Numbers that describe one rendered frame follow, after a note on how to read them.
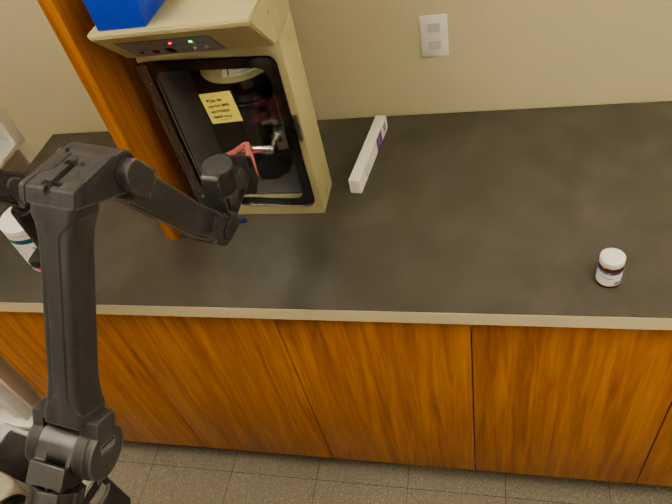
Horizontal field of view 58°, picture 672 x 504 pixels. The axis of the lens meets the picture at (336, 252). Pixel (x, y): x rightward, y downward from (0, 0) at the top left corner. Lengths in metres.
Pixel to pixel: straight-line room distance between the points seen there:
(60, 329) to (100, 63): 0.69
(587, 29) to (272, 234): 0.93
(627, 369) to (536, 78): 0.78
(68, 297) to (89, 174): 0.15
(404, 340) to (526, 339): 0.27
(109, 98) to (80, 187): 0.64
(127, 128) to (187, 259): 0.34
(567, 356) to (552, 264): 0.22
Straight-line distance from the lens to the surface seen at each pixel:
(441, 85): 1.77
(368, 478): 2.14
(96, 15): 1.24
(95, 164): 0.80
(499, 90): 1.78
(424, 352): 1.45
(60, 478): 0.92
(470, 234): 1.41
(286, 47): 1.29
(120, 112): 1.41
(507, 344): 1.41
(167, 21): 1.20
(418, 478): 2.12
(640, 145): 1.67
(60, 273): 0.80
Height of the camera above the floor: 1.96
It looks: 46 degrees down
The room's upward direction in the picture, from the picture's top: 15 degrees counter-clockwise
